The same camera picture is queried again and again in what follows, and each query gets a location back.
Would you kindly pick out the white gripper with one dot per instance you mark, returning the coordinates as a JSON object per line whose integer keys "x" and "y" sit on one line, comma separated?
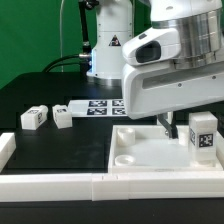
{"x": 166, "y": 71}

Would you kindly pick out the white square table top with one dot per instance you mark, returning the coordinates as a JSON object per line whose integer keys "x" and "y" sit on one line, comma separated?
{"x": 147, "y": 148}

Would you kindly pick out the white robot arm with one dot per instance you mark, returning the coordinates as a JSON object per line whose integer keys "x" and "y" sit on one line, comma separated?
{"x": 115, "y": 29}

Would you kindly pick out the white U-shaped fence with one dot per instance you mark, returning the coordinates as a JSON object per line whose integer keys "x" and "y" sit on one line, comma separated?
{"x": 109, "y": 186}

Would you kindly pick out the white sheet with markers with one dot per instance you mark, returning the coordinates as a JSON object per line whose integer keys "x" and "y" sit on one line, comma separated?
{"x": 97, "y": 108}

